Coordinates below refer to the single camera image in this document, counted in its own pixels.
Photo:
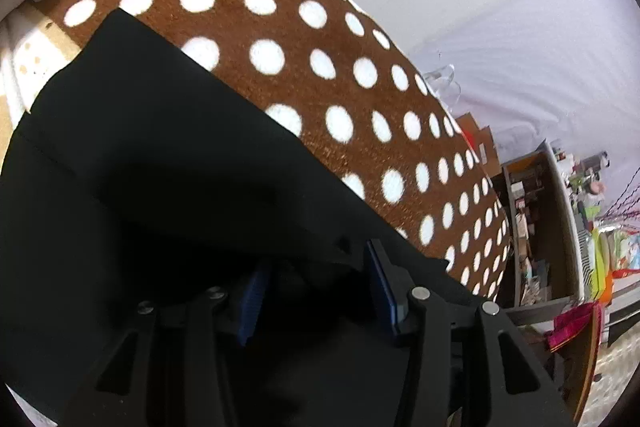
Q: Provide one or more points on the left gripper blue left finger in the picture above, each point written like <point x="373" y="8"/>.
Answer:
<point x="249" y="308"/>

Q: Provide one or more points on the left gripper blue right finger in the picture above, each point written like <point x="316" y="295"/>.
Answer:
<point x="393" y="285"/>

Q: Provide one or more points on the black pants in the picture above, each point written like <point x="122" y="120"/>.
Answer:
<point x="139" y="196"/>

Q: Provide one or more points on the wooden shelving unit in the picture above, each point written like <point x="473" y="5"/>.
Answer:
<point x="557" y="258"/>

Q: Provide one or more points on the magenta cloth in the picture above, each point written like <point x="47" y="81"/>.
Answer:
<point x="569" y="324"/>

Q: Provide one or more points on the beige brown polka-dot blanket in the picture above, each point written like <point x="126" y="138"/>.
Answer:
<point x="324" y="70"/>

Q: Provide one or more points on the wooden chair frame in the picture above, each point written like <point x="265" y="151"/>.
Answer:
<point x="575" y="364"/>

